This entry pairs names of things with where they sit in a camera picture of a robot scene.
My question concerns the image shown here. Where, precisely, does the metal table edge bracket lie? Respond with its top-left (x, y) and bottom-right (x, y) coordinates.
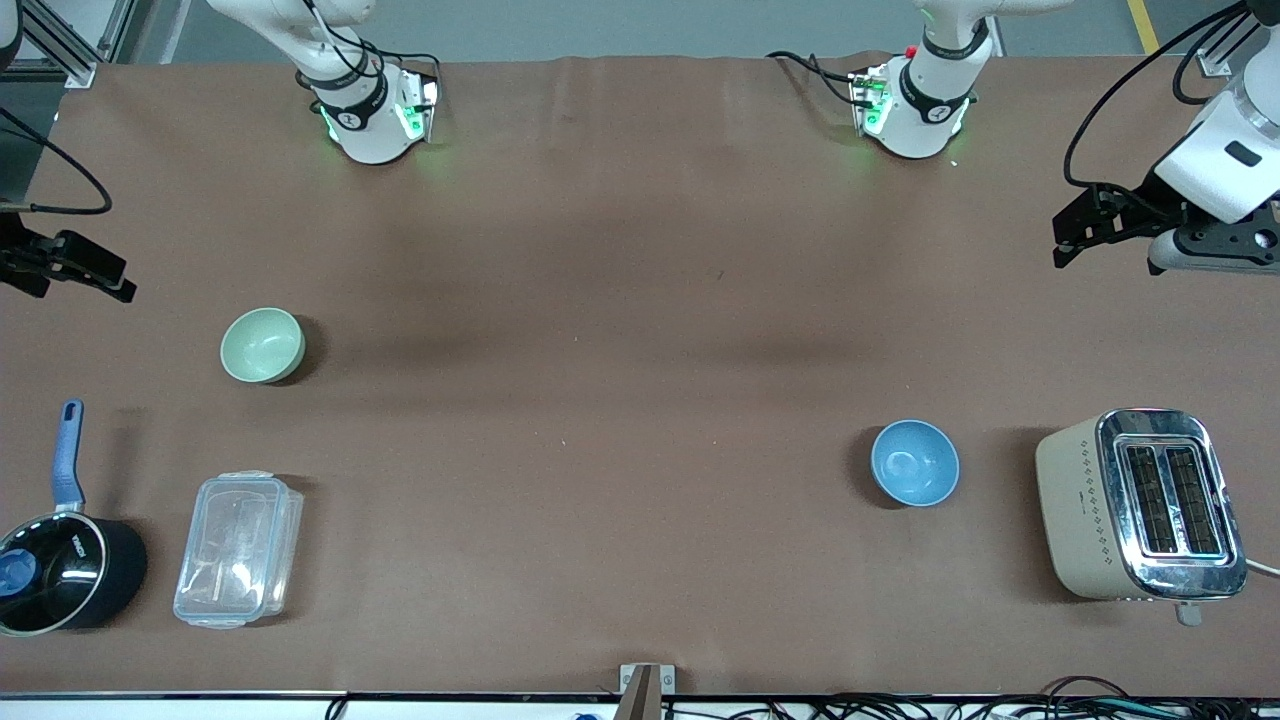
top-left (619, 663), bottom-right (677, 720)

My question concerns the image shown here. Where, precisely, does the blue bowl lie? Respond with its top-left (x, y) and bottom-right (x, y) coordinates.
top-left (870, 419), bottom-right (961, 508)

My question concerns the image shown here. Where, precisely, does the black right arm base cable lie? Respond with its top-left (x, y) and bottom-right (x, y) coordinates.
top-left (298, 0), bottom-right (443, 93)

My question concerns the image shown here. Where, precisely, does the aluminium frame profile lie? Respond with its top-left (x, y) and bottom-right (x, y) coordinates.
top-left (1195, 0), bottom-right (1280, 79)
top-left (18, 0), bottom-right (101, 89)

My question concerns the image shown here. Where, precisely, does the clear plastic food container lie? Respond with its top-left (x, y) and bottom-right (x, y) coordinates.
top-left (173, 470), bottom-right (305, 631)

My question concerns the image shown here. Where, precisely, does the black left arm base cable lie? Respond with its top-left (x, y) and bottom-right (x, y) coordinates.
top-left (767, 50), bottom-right (863, 107)

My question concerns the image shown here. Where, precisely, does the green bowl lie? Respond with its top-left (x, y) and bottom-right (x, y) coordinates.
top-left (220, 307), bottom-right (307, 385)

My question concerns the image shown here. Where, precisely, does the black saucepan with blue handle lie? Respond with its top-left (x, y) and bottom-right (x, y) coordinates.
top-left (0, 400), bottom-right (149, 638)

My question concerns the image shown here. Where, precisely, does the glass lid with blue knob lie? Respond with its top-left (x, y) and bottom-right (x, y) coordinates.
top-left (0, 512), bottom-right (107, 636)

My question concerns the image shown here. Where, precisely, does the beige chrome toaster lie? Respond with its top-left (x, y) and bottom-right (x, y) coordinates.
top-left (1035, 407), bottom-right (1249, 628)

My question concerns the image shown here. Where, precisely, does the black arm base cable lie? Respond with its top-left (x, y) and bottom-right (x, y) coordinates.
top-left (298, 0), bottom-right (443, 93)
top-left (767, 50), bottom-right (863, 107)

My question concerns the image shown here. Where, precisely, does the brown table cover mat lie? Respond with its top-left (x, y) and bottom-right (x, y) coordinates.
top-left (0, 53), bottom-right (1280, 698)

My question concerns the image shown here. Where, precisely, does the tangled black cable bundle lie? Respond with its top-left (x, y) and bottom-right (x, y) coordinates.
top-left (660, 677), bottom-right (1280, 720)

